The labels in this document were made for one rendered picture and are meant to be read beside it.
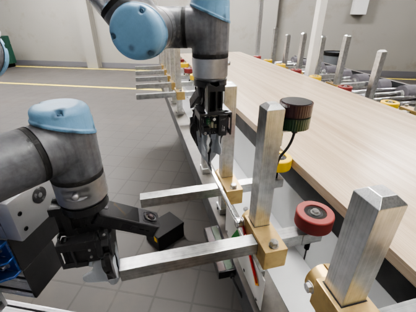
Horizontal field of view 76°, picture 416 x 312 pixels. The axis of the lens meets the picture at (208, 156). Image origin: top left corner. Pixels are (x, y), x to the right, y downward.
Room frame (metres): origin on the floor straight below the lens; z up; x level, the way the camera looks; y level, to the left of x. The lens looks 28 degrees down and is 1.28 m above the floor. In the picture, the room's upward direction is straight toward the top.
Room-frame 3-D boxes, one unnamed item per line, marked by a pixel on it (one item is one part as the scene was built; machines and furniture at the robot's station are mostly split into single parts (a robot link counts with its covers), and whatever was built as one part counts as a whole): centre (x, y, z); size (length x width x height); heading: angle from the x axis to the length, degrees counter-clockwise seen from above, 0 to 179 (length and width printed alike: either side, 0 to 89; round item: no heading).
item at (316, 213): (0.45, -0.23, 0.85); 0.08 x 0.08 x 0.11
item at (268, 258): (0.44, -0.12, 0.84); 0.13 x 0.06 x 0.05; 14
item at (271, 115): (0.46, -0.12, 0.90); 0.03 x 0.03 x 0.48; 14
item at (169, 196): (0.65, -0.02, 0.82); 0.43 x 0.03 x 0.04; 104
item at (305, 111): (0.47, -0.16, 1.13); 0.06 x 0.06 x 0.02
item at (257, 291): (0.48, -0.08, 0.75); 0.26 x 0.01 x 0.10; 14
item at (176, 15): (0.57, 0.10, 1.26); 0.11 x 0.11 x 0.08; 88
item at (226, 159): (0.70, -0.06, 0.89); 0.03 x 0.03 x 0.48; 14
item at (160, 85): (1.87, 0.28, 0.84); 0.43 x 0.03 x 0.04; 104
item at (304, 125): (0.47, -0.16, 1.11); 0.06 x 0.06 x 0.02
